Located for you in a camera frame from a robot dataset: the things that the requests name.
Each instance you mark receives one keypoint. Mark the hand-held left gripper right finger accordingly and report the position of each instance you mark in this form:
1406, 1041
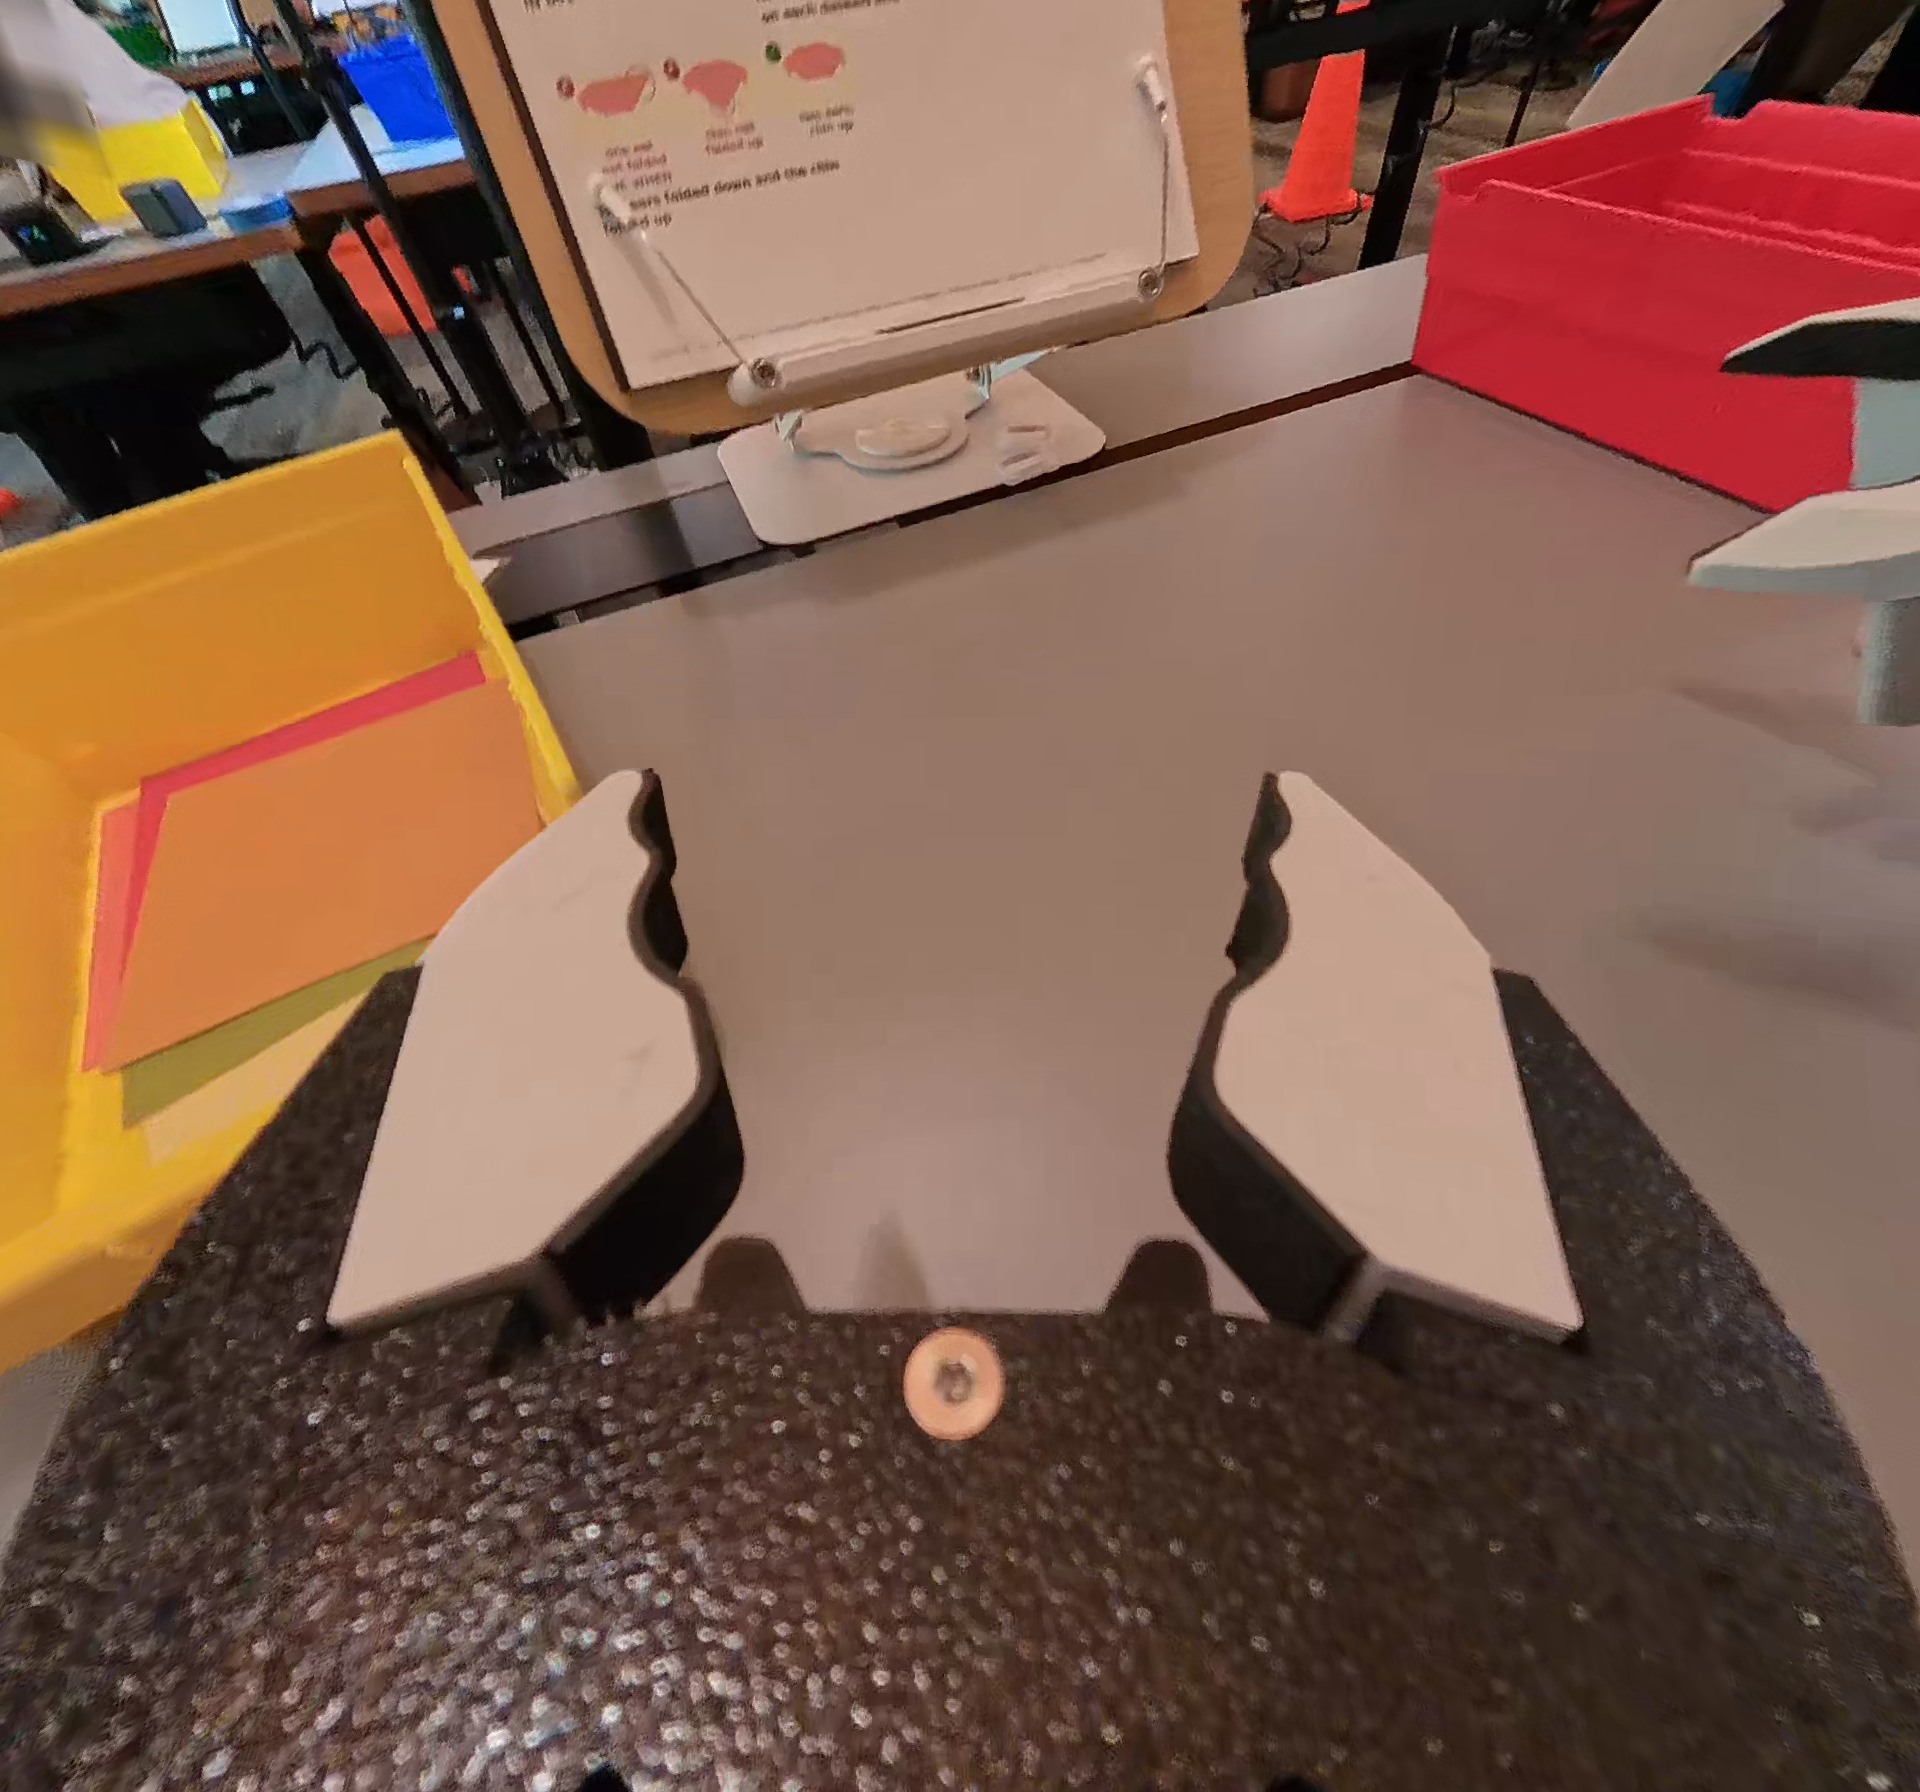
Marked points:
1379, 1057

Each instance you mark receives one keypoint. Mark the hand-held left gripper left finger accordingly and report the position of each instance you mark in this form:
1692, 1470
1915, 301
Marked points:
510, 1073

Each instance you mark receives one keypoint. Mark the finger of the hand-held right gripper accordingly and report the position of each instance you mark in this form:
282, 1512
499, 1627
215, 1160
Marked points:
1823, 540
1837, 342

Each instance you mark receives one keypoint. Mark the red plastic bin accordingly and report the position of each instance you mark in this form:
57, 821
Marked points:
1622, 291

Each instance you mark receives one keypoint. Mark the orange paper sheet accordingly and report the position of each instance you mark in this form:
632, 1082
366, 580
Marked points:
322, 861

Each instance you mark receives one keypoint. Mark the green paper sheet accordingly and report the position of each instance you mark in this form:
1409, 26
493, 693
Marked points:
226, 1050

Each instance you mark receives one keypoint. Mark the white board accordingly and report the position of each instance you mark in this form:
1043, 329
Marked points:
1672, 38

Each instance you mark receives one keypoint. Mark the pink paper sheet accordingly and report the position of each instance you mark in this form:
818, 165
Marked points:
148, 833

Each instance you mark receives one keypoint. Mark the orange traffic cone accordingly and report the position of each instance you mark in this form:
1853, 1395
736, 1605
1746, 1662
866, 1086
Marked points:
1324, 134

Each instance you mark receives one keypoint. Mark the yellow plastic bin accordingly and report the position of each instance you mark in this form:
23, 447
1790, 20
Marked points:
226, 576

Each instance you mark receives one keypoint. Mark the wooden document stand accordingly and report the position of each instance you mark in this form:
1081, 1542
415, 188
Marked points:
900, 369

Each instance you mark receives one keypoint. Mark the small yellow bin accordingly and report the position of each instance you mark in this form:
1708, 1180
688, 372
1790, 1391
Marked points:
142, 165

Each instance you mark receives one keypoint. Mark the blue storage bin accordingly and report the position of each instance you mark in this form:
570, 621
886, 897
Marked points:
392, 83

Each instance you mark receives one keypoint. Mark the instruction sheet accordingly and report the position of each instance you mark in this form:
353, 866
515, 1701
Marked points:
855, 98

